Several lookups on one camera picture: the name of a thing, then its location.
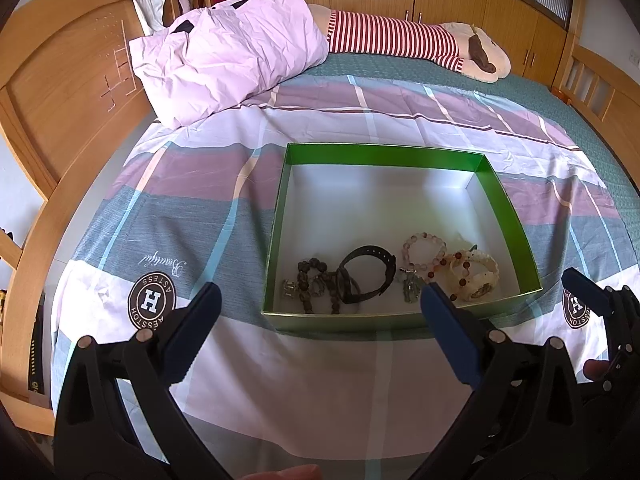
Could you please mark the pink pillow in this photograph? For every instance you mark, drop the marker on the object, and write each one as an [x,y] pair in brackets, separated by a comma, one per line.
[235,50]

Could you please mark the green cardboard box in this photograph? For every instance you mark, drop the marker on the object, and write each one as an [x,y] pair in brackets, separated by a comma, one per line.
[375,200]

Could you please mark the wooden footboard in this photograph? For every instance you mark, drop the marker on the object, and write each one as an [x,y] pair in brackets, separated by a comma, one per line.
[595,80]

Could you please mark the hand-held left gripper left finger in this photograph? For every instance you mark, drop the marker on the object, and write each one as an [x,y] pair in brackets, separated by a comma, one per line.
[192,330]

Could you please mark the wooden headboard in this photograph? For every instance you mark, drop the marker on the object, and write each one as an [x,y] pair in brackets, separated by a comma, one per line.
[60,100]

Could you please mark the person's left hand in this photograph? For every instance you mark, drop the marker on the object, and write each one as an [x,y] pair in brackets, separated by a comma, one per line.
[285,473]

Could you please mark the striped plush toy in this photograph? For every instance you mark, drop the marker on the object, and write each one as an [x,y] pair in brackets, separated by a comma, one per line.
[390,35]

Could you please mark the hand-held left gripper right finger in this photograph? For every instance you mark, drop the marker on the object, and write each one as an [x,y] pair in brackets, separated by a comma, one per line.
[450,330]

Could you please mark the checked bed cover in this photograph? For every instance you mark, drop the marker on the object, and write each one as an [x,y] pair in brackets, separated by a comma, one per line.
[190,220]

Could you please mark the black watch band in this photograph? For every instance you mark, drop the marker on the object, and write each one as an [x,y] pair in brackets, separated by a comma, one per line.
[380,255]

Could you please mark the black and yellow object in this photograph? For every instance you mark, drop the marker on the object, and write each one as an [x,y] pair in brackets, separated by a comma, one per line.
[37,355]

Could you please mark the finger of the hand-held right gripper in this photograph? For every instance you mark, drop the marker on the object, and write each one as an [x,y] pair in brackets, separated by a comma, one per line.
[585,287]

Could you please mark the green bed sheet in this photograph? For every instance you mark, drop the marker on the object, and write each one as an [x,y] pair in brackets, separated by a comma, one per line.
[550,125]

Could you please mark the person's right hand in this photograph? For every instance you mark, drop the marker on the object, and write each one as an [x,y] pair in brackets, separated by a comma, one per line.
[595,370]

